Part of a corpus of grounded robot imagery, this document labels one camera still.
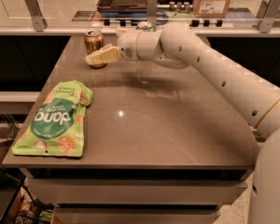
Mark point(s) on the green soda can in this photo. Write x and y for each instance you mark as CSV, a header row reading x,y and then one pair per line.
x,y
145,26

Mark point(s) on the cardboard box with label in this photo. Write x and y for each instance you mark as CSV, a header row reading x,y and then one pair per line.
x,y
210,8

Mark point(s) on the middle metal glass bracket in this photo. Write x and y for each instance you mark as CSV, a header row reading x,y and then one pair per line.
x,y
152,11

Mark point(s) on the orange soda can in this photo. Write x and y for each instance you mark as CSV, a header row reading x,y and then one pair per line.
x,y
94,40

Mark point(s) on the right metal glass bracket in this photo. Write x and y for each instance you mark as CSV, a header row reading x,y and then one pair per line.
x,y
266,15

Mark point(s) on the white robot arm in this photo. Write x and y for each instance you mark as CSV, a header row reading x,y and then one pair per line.
x,y
177,46

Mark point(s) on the metal glass bracket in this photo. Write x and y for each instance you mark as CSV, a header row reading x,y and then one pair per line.
x,y
266,15
152,11
38,21

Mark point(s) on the table drawer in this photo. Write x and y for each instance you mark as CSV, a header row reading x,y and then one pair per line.
x,y
135,216
115,191

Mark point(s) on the upper table drawer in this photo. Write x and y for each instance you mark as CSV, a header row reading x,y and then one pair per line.
x,y
115,191

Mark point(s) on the lower table drawer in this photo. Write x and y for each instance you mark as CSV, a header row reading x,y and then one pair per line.
x,y
135,216

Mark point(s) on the green snack bag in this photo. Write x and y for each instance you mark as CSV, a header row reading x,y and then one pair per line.
x,y
57,128

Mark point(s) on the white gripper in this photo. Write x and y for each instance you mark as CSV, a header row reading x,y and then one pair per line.
x,y
127,45

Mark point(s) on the snack box under table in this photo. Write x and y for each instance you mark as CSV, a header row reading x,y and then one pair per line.
x,y
24,210

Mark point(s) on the left metal glass bracket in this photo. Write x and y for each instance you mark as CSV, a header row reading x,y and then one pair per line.
x,y
38,21

